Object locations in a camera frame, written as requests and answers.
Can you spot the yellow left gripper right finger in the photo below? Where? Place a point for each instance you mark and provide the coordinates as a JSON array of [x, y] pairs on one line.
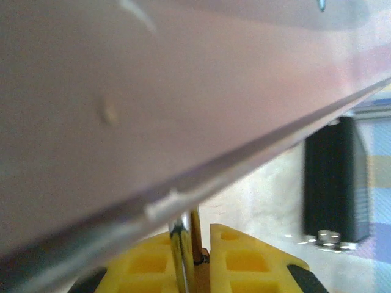
[[244, 274]]

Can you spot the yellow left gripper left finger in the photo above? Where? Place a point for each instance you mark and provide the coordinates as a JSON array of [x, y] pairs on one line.
[[146, 274]]

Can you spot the black hard case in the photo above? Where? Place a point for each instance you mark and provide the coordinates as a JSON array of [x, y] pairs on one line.
[[333, 183]]

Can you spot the pink cartoon tin box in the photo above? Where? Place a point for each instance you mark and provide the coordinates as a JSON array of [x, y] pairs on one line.
[[122, 91]]

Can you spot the aluminium side rail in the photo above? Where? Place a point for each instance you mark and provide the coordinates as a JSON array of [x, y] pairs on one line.
[[375, 110]]

